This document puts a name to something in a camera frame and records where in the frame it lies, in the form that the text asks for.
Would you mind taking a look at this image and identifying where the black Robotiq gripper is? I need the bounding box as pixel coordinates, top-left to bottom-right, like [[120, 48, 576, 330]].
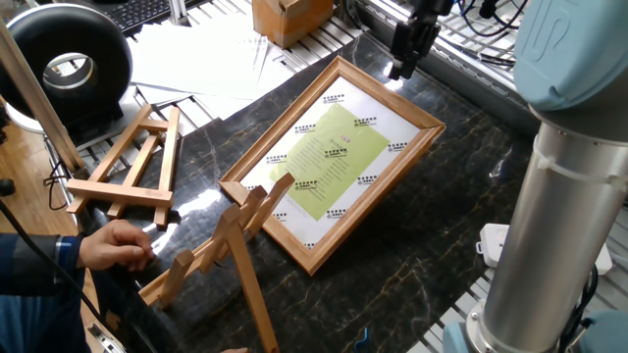
[[387, 0, 456, 82]]

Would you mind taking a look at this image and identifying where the white paper stack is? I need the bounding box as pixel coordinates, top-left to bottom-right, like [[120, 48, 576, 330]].
[[120, 12, 295, 122]]

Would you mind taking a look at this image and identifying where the small cardboard box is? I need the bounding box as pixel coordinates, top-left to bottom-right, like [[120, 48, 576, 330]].
[[251, 0, 336, 49]]

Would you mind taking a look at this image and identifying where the black ring light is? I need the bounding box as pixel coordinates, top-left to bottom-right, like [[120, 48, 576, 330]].
[[0, 2, 133, 143]]

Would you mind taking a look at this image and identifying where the small wooden block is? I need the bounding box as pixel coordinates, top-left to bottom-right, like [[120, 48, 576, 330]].
[[66, 103, 182, 229]]

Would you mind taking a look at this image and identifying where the tan slanted support bar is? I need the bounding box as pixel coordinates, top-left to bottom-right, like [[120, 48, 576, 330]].
[[0, 19, 87, 173]]

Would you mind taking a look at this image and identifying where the person's right hand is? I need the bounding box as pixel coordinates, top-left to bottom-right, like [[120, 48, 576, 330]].
[[78, 219, 156, 274]]

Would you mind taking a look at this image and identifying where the black computer keyboard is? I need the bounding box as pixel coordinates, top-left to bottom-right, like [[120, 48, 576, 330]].
[[95, 0, 210, 36]]

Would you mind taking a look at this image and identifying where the white power strip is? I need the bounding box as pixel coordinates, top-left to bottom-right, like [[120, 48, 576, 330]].
[[474, 223, 614, 277]]

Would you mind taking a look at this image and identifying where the wooden tabletop easel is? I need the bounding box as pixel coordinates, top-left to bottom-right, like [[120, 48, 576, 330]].
[[138, 172, 296, 353]]

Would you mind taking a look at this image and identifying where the right forearm dark blue sleeve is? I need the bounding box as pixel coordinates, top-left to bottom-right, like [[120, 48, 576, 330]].
[[0, 232, 85, 298]]

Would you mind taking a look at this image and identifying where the wooden photo frame green print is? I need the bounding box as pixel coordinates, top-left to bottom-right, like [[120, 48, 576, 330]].
[[218, 55, 446, 277]]

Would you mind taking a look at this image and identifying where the blue jeans leg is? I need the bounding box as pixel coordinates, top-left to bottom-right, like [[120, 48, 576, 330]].
[[0, 288, 94, 353]]

